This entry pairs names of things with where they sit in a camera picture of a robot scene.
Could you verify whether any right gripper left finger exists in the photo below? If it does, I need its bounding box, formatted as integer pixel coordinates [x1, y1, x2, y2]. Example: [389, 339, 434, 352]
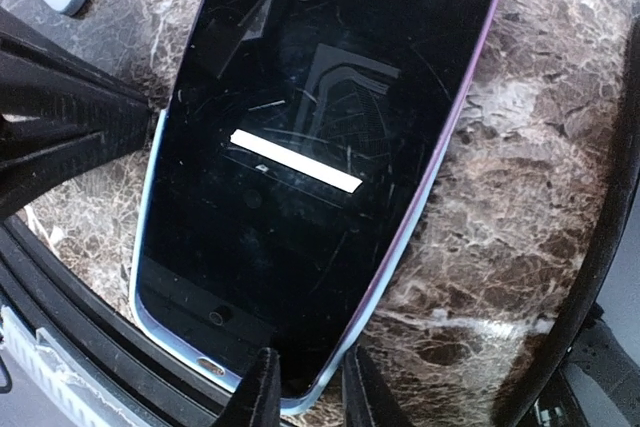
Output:
[214, 348, 281, 427]

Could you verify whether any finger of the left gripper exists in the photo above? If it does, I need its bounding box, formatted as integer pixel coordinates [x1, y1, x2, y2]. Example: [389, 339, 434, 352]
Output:
[1, 11, 151, 218]

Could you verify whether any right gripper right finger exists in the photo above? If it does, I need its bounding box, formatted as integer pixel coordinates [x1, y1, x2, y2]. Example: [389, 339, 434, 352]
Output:
[342, 346, 412, 427]

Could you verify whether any dark purple edged phone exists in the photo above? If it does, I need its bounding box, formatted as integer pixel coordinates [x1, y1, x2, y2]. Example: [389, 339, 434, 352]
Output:
[130, 0, 497, 413]

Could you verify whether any light blue phone case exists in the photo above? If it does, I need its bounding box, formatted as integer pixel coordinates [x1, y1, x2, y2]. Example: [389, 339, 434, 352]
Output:
[132, 104, 433, 415]

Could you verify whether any black front rail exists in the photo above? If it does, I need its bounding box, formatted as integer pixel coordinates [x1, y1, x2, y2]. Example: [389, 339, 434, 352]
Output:
[1, 217, 229, 426]

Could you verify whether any white cable duct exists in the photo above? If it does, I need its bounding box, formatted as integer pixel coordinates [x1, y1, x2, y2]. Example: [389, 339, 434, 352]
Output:
[1, 305, 148, 427]

